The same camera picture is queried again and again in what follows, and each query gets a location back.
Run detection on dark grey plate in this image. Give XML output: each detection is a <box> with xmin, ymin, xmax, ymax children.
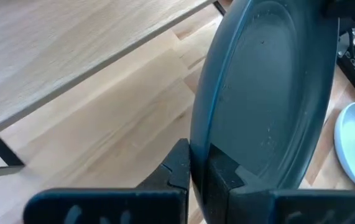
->
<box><xmin>189</xmin><ymin>0</ymin><xmax>339</xmax><ymax>224</ymax></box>

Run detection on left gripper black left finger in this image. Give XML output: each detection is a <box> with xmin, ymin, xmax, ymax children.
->
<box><xmin>23</xmin><ymin>138</ymin><xmax>191</xmax><ymax>224</ymax></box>

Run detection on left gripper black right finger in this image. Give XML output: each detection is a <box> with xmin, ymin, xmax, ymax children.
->
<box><xmin>201</xmin><ymin>142</ymin><xmax>355</xmax><ymax>224</ymax></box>

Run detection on wooden shelf with black legs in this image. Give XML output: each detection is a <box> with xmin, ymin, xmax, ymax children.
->
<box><xmin>0</xmin><ymin>0</ymin><xmax>228</xmax><ymax>180</ymax></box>

